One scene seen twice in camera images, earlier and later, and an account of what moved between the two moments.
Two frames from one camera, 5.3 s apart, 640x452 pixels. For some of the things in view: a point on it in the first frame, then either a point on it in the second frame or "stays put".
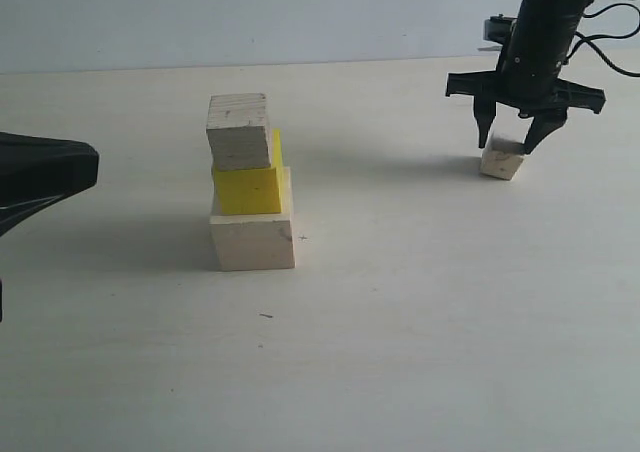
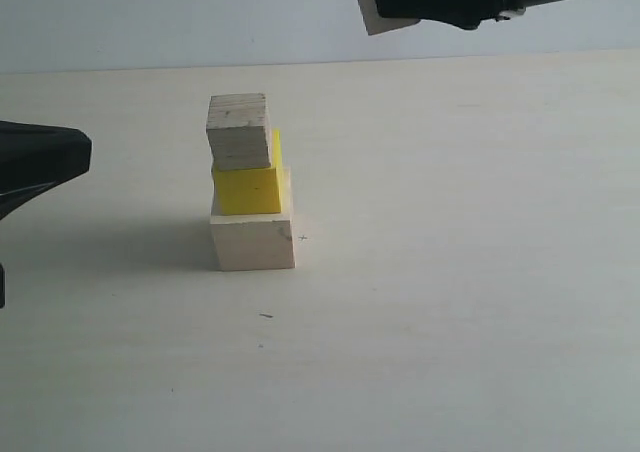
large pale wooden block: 256,241 stays put
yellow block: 251,191 stays put
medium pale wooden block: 238,134 stays put
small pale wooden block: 504,148 -> 373,22
